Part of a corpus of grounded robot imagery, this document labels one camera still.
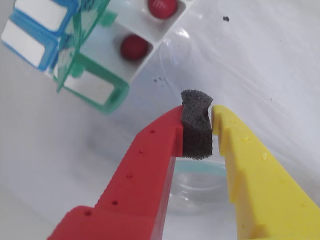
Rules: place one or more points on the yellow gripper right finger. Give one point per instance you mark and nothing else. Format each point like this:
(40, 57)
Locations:
(262, 195)

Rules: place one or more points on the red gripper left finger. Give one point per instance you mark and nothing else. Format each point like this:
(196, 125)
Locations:
(135, 190)

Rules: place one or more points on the red ball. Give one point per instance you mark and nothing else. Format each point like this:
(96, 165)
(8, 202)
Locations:
(133, 47)
(162, 8)

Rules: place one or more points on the clear glass bowl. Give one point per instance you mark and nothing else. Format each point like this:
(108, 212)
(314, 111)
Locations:
(200, 190)

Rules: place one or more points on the white tablecloth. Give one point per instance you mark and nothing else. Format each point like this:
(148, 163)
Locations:
(262, 62)

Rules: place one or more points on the green blue pill organizer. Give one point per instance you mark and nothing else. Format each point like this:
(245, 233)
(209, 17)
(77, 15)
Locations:
(25, 42)

